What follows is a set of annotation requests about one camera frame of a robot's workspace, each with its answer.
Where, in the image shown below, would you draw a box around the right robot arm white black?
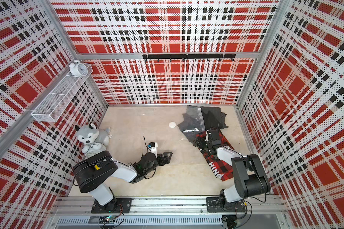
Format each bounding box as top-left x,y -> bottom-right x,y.
193,129 -> 271,210

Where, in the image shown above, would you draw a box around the husky plush toy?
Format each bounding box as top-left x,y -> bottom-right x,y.
75,123 -> 111,154

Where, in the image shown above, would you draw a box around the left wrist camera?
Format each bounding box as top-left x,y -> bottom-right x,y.
147,142 -> 158,156

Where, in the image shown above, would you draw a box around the white wire shelf basket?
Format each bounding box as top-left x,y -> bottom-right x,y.
31,63 -> 93,122

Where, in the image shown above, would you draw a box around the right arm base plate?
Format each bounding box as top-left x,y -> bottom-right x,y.
206,197 -> 246,213

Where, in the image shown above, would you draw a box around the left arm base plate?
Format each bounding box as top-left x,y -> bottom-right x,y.
91,198 -> 132,214

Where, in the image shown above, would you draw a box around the white alarm clock on shelf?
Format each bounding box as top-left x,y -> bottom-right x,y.
69,60 -> 88,76

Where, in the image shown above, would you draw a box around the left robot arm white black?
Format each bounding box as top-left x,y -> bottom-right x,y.
73,151 -> 173,207

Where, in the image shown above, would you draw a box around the white alarm clock on table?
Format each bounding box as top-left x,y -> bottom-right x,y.
82,143 -> 107,159

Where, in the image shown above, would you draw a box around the black hook rail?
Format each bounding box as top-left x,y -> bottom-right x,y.
142,53 -> 236,61

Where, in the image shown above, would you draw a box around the clear vacuum bag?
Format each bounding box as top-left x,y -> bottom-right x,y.
177,106 -> 205,143

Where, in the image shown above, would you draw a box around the aluminium mounting rail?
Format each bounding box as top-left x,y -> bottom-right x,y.
50,195 -> 287,216

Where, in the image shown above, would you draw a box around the red black plaid shirt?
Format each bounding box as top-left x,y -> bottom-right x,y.
193,132 -> 234,181

